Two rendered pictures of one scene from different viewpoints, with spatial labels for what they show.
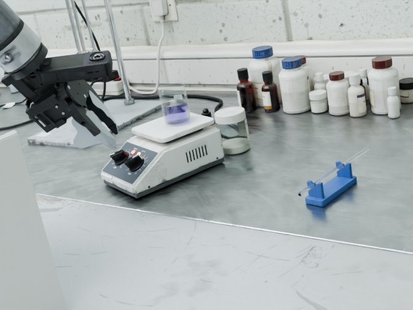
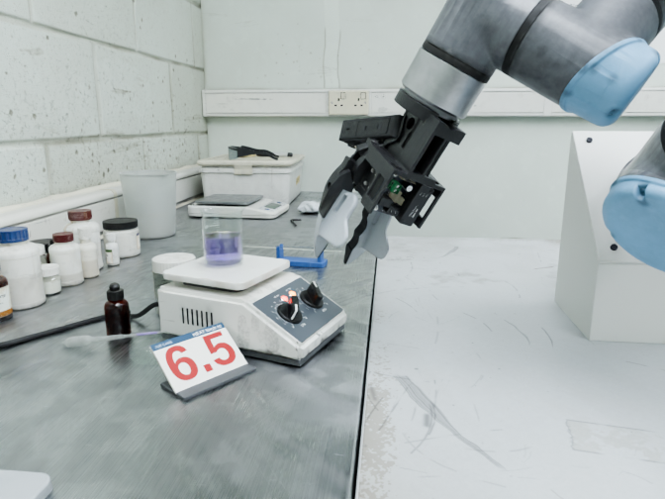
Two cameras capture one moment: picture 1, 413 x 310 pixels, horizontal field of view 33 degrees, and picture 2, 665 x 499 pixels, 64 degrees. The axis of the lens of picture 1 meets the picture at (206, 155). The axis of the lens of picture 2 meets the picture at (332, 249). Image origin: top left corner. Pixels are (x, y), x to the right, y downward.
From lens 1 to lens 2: 166 cm
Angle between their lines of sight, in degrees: 115
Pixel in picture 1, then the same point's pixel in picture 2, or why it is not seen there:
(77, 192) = (335, 384)
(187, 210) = (355, 300)
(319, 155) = not seen: hidden behind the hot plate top
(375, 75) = (94, 226)
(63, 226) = (440, 353)
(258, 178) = not seen: hidden behind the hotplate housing
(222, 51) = not seen: outside the picture
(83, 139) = (381, 243)
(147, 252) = (445, 297)
